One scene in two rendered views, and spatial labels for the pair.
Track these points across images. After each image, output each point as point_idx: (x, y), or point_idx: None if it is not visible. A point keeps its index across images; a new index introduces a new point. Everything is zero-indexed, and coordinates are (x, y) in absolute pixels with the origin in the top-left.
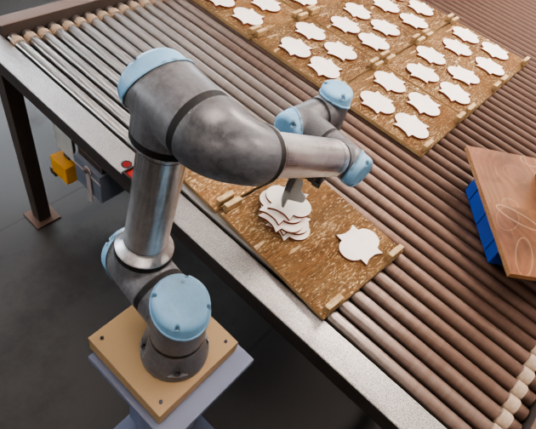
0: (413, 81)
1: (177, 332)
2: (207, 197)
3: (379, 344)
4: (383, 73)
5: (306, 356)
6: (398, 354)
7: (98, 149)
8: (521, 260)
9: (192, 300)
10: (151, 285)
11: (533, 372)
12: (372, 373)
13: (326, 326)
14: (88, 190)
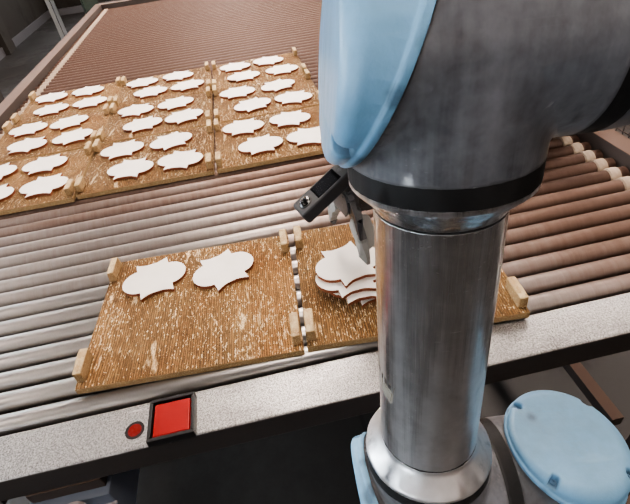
0: (256, 113)
1: None
2: (276, 349)
3: (573, 283)
4: (229, 126)
5: (560, 363)
6: (595, 271)
7: (71, 460)
8: None
9: (575, 420)
10: (514, 476)
11: None
12: (617, 305)
13: (536, 318)
14: None
